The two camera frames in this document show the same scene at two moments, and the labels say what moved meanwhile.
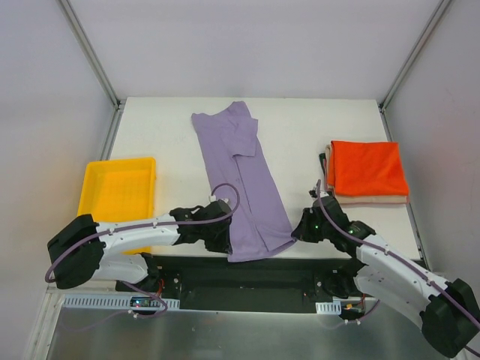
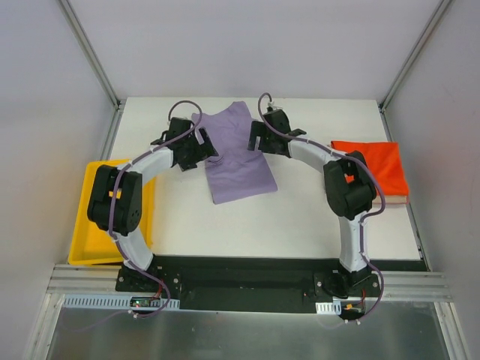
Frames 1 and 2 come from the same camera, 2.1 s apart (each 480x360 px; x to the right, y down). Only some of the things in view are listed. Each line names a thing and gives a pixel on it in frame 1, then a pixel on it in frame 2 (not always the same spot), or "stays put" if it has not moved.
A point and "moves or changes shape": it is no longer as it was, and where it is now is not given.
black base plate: (227, 283) stays put
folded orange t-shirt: (367, 169) stays put
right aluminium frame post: (412, 55) stays put
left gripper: (222, 240) → (202, 151)
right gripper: (301, 229) → (259, 136)
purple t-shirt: (227, 136) moves or changes shape
